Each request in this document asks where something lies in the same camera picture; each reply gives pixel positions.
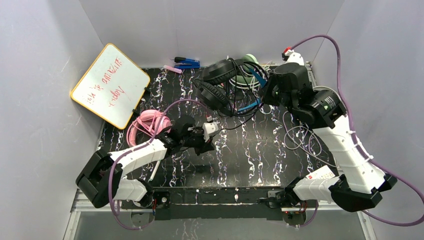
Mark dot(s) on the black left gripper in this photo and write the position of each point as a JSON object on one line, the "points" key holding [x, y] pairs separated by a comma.
{"points": [[201, 143]]}

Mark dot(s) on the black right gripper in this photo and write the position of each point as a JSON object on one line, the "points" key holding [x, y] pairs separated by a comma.
{"points": [[276, 91]]}

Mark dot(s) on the pink headphones with cable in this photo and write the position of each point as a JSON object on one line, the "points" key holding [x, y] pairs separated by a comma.
{"points": [[147, 122]]}

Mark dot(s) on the black blue headphones with cable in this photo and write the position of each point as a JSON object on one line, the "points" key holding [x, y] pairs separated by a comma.
{"points": [[212, 89]]}

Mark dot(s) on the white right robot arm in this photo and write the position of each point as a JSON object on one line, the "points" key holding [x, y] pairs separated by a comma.
{"points": [[361, 183]]}

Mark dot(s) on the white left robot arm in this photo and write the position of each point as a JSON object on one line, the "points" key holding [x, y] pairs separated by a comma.
{"points": [[103, 179]]}

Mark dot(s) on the white green marker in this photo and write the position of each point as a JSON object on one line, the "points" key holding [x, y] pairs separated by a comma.
{"points": [[154, 171]]}

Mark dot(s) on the pink marker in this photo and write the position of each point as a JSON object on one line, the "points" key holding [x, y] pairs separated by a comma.
{"points": [[173, 69]]}

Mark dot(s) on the blue black marker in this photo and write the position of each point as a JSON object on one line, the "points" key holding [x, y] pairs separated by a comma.
{"points": [[186, 63]]}

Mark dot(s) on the yellow framed whiteboard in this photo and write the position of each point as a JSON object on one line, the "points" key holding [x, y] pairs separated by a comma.
{"points": [[112, 87]]}

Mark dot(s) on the green headphones with cable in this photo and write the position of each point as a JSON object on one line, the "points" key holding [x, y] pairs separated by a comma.
{"points": [[250, 77]]}

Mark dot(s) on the white headphones with cable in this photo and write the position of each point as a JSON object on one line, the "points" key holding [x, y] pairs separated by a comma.
{"points": [[304, 143]]}

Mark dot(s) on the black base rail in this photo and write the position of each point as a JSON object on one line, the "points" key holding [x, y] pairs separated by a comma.
{"points": [[171, 203]]}

